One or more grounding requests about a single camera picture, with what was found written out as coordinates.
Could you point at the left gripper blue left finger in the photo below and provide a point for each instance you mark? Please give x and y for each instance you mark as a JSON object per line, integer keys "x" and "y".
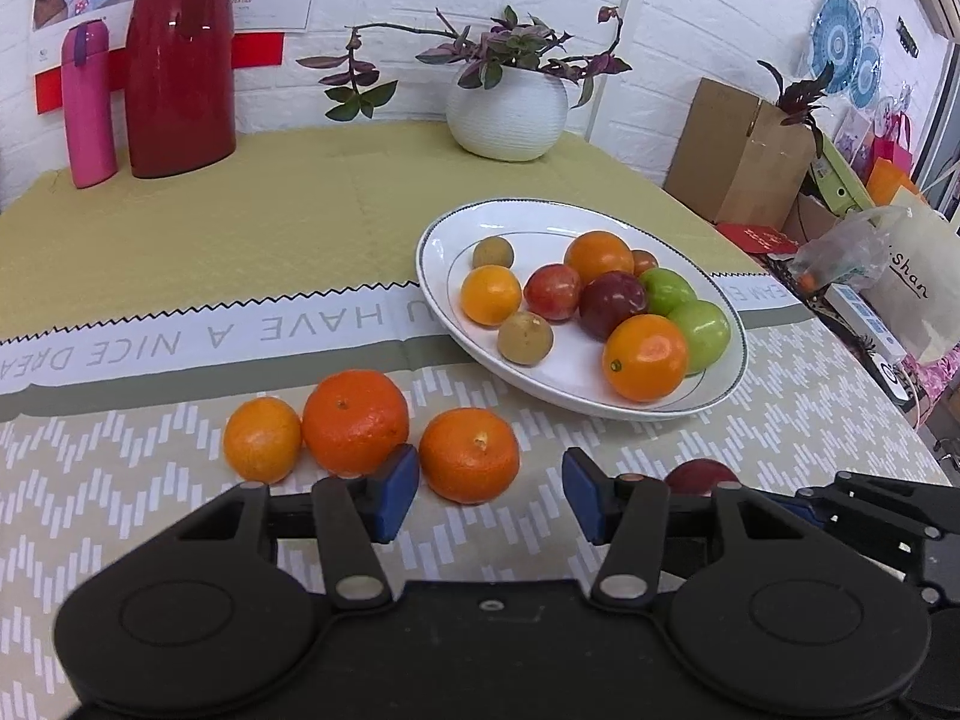
{"x": 351, "y": 516}

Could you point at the large mandarin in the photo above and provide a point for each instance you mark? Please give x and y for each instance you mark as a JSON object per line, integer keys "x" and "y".
{"x": 353, "y": 420}

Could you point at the clear plastic bag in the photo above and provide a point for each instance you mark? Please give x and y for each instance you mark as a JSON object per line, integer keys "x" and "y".
{"x": 855, "y": 252}

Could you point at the large orange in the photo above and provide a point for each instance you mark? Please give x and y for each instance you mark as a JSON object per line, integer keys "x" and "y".
{"x": 595, "y": 253}

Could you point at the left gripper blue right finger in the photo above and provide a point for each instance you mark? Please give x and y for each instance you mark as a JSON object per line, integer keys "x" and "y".
{"x": 627, "y": 513}

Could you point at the green apple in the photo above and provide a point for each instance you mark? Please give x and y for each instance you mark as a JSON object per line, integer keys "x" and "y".
{"x": 706, "y": 331}
{"x": 665, "y": 290}

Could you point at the small orange tangerine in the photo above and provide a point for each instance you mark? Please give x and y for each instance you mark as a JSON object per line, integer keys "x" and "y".
{"x": 489, "y": 295}

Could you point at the dark red apple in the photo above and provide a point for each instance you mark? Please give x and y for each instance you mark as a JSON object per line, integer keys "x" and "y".
{"x": 698, "y": 477}

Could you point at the cardboard box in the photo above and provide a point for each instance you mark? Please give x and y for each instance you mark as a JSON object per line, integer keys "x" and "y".
{"x": 738, "y": 160}

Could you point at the red pink plum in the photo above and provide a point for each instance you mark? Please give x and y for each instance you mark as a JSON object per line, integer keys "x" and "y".
{"x": 552, "y": 292}

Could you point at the dark red plum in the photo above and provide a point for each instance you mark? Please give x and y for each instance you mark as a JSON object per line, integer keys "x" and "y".
{"x": 608, "y": 301}

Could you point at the pink gift bag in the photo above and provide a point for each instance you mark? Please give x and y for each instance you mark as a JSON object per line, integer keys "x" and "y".
{"x": 894, "y": 143}

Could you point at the red thermos jug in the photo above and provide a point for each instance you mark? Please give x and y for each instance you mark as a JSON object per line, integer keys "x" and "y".
{"x": 179, "y": 95}

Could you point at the green shoe box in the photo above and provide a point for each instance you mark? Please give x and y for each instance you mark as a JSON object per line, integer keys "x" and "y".
{"x": 842, "y": 191}

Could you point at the green patterned tablecloth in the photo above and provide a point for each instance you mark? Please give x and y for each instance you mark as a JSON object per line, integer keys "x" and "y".
{"x": 138, "y": 315}

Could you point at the small red yellow apple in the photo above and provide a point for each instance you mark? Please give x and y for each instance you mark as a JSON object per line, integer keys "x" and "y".
{"x": 643, "y": 261}

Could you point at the white ribbed plant pot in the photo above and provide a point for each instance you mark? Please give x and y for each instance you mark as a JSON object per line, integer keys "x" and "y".
{"x": 517, "y": 121}

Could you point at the white round plate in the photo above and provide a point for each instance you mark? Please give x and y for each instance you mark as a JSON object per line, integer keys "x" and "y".
{"x": 571, "y": 376}

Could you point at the purple green trailing plant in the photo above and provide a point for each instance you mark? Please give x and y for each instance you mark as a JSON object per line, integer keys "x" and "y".
{"x": 356, "y": 88}

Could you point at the orange gift bag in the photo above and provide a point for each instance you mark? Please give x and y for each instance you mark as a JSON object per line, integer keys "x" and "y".
{"x": 885, "y": 180}

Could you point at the red envelope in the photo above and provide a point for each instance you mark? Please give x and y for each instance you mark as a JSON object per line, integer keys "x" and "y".
{"x": 758, "y": 240}

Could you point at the blue round fan decoration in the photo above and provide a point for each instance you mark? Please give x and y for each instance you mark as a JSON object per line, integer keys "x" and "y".
{"x": 848, "y": 37}

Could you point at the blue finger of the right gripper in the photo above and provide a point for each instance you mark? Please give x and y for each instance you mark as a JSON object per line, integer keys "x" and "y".
{"x": 800, "y": 507}

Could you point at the dark red leafy plant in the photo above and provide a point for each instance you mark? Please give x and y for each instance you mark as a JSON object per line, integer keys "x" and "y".
{"x": 800, "y": 100}

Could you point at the pink water bottle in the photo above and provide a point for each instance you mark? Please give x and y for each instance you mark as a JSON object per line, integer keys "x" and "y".
{"x": 86, "y": 104}

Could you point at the small mandarin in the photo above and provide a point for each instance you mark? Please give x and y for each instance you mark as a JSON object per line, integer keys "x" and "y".
{"x": 262, "y": 440}

